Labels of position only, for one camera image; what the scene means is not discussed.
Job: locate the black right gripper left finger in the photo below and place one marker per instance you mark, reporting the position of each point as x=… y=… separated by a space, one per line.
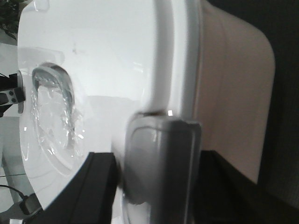
x=89 y=196

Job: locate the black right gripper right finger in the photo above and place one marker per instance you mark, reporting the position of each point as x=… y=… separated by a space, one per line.
x=223 y=195

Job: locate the pink storage bin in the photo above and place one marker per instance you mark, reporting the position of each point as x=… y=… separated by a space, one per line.
x=236 y=81

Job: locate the white bin lid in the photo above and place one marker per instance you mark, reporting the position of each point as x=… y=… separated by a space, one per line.
x=125 y=58

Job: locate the grey lid latch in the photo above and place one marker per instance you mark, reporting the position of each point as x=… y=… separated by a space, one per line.
x=160 y=170

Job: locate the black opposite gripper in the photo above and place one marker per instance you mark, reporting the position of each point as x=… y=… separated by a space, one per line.
x=12 y=92

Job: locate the green plant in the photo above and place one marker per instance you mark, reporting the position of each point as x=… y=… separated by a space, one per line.
x=10 y=17

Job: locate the grey lid carry handle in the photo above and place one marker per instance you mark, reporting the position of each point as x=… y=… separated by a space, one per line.
x=53 y=107

